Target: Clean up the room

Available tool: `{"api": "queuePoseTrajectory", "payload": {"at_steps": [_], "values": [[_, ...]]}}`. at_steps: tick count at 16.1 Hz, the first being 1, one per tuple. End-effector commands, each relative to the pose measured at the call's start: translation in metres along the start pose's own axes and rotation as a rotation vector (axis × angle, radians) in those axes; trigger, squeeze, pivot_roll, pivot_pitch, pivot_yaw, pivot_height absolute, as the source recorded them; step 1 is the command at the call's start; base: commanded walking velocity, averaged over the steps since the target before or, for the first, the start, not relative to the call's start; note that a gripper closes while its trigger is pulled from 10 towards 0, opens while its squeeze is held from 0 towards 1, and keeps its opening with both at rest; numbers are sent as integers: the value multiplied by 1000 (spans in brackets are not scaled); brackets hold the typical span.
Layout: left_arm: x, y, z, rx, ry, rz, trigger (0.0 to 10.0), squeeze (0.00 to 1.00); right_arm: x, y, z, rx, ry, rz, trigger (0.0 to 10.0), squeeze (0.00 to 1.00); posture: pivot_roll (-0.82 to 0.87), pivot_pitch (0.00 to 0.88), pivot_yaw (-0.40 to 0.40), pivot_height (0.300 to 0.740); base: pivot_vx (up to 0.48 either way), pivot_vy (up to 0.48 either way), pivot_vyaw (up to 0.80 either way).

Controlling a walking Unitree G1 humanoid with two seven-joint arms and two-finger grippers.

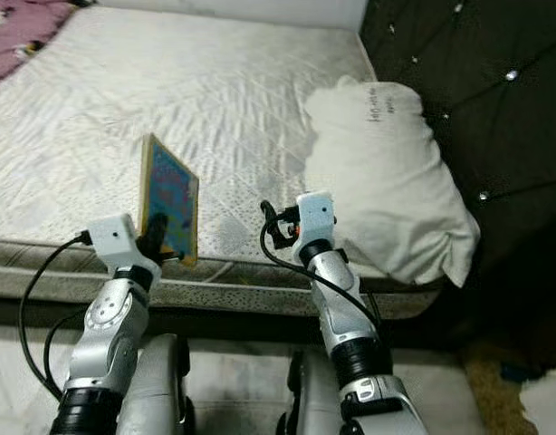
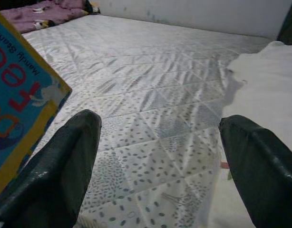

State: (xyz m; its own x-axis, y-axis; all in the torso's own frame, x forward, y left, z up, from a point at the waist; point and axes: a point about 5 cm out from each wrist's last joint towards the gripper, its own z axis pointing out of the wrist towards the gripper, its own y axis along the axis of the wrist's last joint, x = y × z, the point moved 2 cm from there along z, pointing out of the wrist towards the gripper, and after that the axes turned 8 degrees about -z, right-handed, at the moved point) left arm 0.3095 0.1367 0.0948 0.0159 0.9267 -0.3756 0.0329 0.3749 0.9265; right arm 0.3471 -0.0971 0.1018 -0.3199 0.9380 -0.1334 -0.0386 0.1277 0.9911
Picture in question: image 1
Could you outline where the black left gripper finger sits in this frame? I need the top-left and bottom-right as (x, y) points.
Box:
(140, 214), (170, 264)

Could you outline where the colourful picture book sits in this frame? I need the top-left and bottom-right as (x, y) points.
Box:
(140, 133), (199, 266)

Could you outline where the white pillow with handwriting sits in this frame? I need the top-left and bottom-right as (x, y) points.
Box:
(303, 75), (481, 288)

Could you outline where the white patterned mattress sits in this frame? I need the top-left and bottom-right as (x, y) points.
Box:
(0, 7), (446, 320)

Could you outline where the grey robot left leg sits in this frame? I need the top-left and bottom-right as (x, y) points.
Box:
(120, 333), (193, 435)

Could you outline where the grey robot leg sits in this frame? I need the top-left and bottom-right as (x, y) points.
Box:
(120, 333), (193, 435)
(278, 349), (347, 435)

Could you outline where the grey robot right leg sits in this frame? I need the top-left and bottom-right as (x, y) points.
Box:
(278, 349), (347, 435)

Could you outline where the black tufted headboard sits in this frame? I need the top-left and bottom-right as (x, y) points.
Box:
(359, 0), (556, 363)

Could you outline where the pink printed blanket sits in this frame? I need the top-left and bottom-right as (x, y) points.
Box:
(0, 0), (75, 89)

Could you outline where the brown floor mat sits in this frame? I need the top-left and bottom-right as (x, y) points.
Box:
(464, 340), (556, 435)

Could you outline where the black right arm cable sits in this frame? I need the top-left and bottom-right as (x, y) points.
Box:
(260, 231), (388, 336)

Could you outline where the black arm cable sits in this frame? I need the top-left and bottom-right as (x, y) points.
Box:
(17, 232), (93, 404)
(260, 231), (388, 336)
(43, 311), (89, 400)

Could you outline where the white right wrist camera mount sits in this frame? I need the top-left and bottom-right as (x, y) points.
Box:
(294, 191), (338, 256)

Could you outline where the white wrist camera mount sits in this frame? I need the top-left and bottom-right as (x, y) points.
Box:
(90, 214), (161, 286)
(294, 191), (338, 256)

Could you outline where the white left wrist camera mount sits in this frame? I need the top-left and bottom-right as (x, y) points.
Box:
(90, 214), (161, 286)

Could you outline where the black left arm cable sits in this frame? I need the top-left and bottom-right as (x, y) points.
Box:
(43, 311), (89, 400)
(17, 232), (93, 404)

